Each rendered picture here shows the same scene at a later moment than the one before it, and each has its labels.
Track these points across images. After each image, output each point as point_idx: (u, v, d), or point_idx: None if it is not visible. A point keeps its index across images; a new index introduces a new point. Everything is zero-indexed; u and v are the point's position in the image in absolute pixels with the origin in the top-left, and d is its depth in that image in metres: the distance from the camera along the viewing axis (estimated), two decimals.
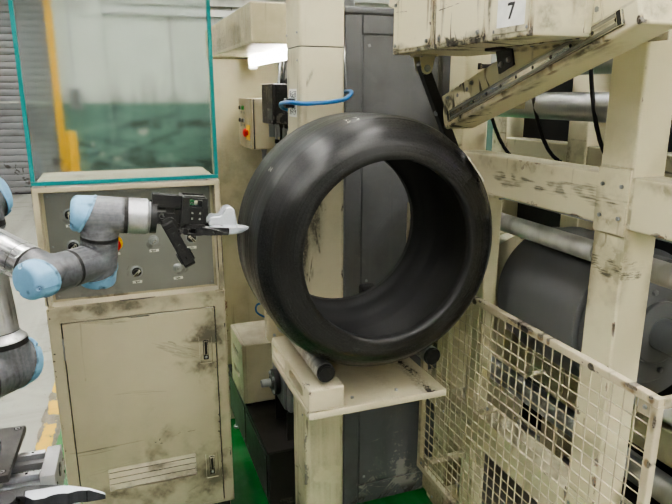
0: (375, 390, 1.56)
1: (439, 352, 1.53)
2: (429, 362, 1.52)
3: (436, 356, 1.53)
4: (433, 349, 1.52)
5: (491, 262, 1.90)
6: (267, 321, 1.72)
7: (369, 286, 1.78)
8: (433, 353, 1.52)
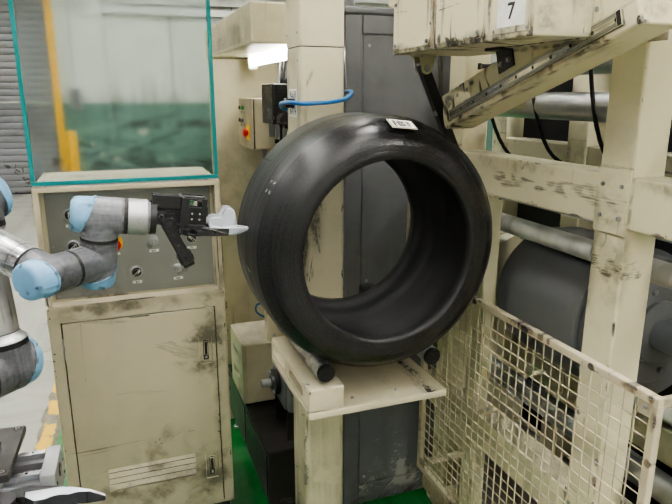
0: (375, 390, 1.56)
1: (427, 350, 1.52)
2: (438, 357, 1.53)
3: (432, 353, 1.52)
4: (425, 359, 1.52)
5: (491, 262, 1.90)
6: (267, 321, 1.72)
7: (369, 286, 1.78)
8: (429, 357, 1.52)
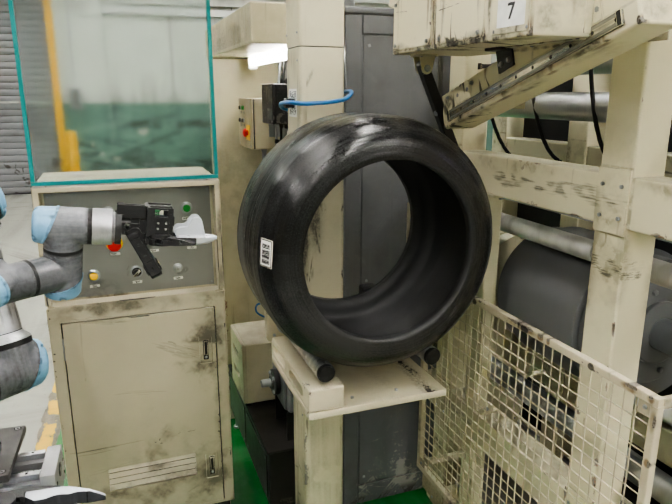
0: (375, 390, 1.56)
1: (439, 357, 1.54)
2: (427, 359, 1.52)
3: (435, 359, 1.53)
4: (437, 350, 1.53)
5: (491, 262, 1.90)
6: (267, 321, 1.72)
7: (369, 286, 1.78)
8: (435, 354, 1.52)
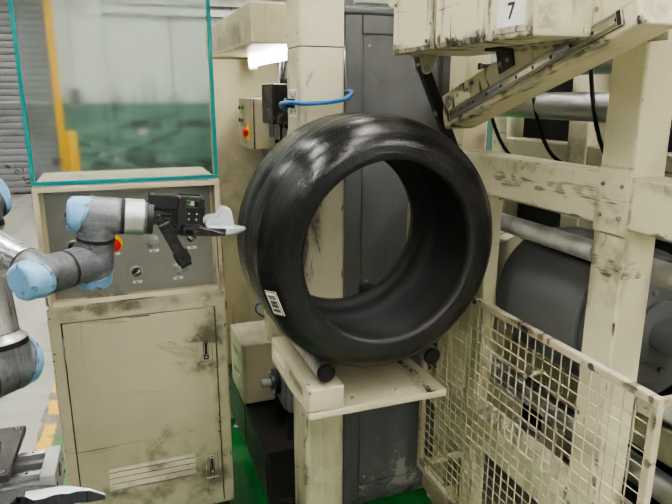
0: (375, 390, 1.56)
1: (439, 351, 1.53)
2: (430, 363, 1.52)
3: (436, 356, 1.53)
4: (432, 349, 1.52)
5: (491, 262, 1.90)
6: (267, 321, 1.72)
7: (369, 286, 1.78)
8: (433, 353, 1.52)
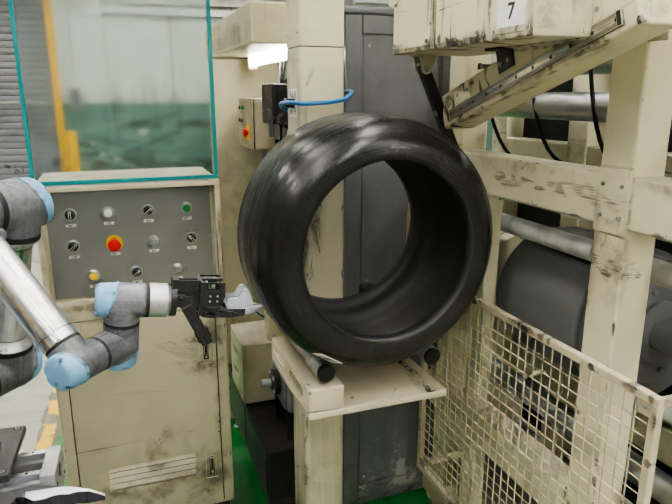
0: (375, 390, 1.56)
1: (425, 362, 1.53)
2: (434, 350, 1.52)
3: (429, 358, 1.52)
4: (434, 363, 1.53)
5: (491, 262, 1.90)
6: (267, 321, 1.72)
7: (369, 286, 1.78)
8: (433, 360, 1.53)
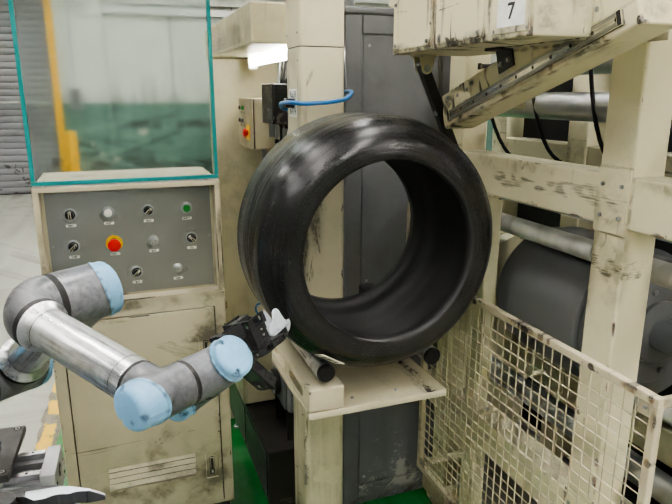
0: (375, 390, 1.56)
1: (424, 360, 1.52)
2: (435, 350, 1.52)
3: (429, 357, 1.52)
4: (432, 363, 1.53)
5: (491, 262, 1.90)
6: None
7: (369, 286, 1.78)
8: (432, 360, 1.53)
